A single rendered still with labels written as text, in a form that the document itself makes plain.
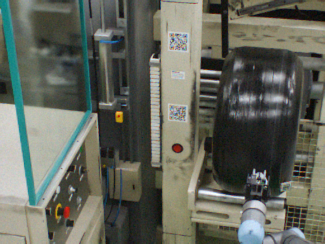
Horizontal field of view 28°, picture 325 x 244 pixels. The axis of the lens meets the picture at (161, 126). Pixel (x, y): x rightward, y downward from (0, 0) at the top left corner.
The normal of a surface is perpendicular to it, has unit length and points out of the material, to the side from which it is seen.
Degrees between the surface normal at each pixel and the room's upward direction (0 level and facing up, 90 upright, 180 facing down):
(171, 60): 90
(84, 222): 0
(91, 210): 0
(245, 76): 27
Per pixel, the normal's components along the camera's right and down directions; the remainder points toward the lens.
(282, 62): -0.04, -0.75
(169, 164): -0.21, 0.52
